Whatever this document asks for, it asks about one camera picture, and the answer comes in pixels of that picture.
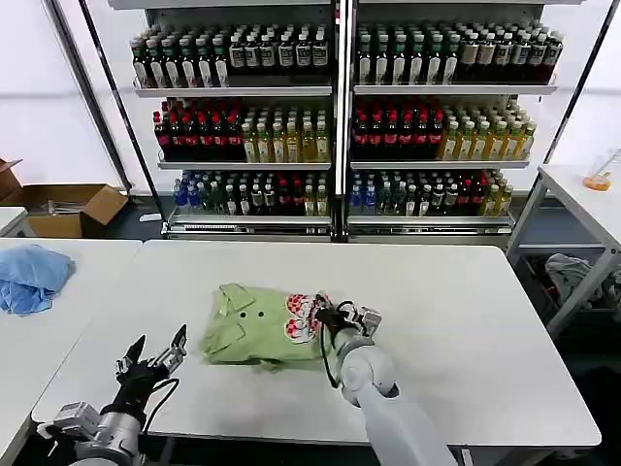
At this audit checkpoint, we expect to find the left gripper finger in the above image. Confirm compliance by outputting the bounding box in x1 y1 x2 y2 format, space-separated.
114 333 147 374
147 323 189 378

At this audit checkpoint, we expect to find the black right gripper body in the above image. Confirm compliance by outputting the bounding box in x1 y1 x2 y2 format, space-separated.
314 301 359 333

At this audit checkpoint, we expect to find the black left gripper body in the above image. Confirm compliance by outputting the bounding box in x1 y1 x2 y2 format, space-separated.
114 361 164 416

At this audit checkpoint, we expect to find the green shirt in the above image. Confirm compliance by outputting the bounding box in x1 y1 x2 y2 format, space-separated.
199 283 342 374

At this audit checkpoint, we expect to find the blue cloth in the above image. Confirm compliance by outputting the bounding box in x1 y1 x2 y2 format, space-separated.
0 243 77 317

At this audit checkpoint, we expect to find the large open cardboard box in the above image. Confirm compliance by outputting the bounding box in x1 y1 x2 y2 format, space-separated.
16 183 129 239

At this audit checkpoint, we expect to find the shelf rack with bottles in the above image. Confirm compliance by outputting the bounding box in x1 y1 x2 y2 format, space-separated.
107 0 567 245

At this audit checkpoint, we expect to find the small white table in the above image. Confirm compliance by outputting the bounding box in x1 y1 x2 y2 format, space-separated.
0 206 31 239

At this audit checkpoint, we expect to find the small cardboard box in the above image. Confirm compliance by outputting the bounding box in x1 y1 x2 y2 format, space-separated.
0 157 25 203

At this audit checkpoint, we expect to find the grey clothes pile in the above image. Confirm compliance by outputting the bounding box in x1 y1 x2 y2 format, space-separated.
544 252 621 312

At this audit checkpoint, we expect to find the black slanted pole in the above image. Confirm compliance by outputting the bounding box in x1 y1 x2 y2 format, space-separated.
43 0 133 193
542 0 618 165
77 0 166 217

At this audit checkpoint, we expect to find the white side table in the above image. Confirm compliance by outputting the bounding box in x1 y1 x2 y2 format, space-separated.
506 163 621 337

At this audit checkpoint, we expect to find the orange object with stick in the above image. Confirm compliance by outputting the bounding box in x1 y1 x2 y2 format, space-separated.
581 148 621 191

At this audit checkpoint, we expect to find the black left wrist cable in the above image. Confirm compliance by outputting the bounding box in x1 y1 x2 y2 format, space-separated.
139 377 181 434

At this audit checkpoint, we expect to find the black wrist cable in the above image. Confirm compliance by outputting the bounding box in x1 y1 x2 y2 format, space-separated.
139 377 181 434
317 300 359 389

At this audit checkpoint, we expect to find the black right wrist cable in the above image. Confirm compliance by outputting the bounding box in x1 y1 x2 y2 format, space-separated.
317 300 359 389

